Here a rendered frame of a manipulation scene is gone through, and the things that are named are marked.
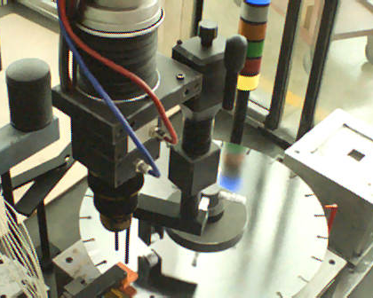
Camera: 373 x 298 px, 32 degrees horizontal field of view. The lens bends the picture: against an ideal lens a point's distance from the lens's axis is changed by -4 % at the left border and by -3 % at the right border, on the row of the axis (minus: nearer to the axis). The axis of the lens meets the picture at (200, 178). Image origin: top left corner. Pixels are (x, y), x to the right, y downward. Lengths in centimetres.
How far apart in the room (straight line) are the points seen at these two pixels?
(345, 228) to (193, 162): 46
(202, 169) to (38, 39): 101
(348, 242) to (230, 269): 34
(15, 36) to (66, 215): 64
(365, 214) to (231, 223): 28
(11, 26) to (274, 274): 110
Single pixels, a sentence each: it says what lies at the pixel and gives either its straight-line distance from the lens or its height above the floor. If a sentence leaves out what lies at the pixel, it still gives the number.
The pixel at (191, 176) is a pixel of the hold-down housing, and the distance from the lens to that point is 69.
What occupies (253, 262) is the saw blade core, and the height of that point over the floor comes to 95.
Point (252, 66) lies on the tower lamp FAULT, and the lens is 106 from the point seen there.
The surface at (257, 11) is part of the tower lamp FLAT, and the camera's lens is 101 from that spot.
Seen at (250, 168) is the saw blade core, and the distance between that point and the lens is 96.
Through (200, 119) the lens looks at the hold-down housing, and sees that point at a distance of 66.
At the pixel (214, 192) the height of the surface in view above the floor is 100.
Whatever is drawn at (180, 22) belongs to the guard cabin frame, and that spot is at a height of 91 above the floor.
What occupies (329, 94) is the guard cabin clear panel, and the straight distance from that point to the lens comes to 125.
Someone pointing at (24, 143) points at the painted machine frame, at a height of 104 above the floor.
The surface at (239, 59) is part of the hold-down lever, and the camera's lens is 60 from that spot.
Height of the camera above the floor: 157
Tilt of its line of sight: 42 degrees down
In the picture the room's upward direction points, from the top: 6 degrees clockwise
